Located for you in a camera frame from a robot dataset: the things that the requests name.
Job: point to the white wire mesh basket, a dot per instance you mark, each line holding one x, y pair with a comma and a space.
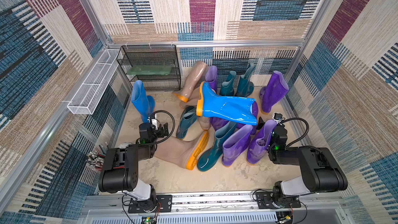
89, 94

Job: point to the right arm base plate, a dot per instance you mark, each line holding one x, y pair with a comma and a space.
270, 200

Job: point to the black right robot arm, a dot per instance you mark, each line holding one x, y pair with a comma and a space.
320, 172

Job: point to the black wire mesh shelf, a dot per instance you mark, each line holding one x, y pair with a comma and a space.
134, 55

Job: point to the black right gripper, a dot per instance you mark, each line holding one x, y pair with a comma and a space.
270, 130

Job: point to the short purple boot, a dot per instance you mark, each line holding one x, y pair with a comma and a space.
236, 144
259, 145

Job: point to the purple boot at back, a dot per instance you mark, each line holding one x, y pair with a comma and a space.
211, 77

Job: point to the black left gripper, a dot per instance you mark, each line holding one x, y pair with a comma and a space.
160, 130

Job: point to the blue rain boot upright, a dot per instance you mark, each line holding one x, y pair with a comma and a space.
144, 104

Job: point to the green tray on shelf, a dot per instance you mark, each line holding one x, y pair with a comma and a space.
150, 70

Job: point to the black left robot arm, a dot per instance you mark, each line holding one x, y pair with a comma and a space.
119, 174

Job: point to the bundle of pens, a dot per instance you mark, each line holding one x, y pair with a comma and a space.
96, 158

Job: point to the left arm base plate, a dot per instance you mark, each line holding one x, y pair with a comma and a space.
162, 202

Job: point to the short purple boot front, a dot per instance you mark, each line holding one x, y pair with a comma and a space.
236, 144

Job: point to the beige boot leaning at back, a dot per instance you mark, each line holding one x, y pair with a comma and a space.
191, 81

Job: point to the teal boot front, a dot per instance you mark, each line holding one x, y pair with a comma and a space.
210, 157

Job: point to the beige boot lying front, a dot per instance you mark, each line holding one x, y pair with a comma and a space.
182, 153

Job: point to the beige boot middle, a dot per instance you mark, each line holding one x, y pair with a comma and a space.
193, 100

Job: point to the tall purple boot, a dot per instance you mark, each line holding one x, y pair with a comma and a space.
273, 92
218, 123

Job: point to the aluminium front rail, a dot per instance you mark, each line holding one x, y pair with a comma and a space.
220, 207

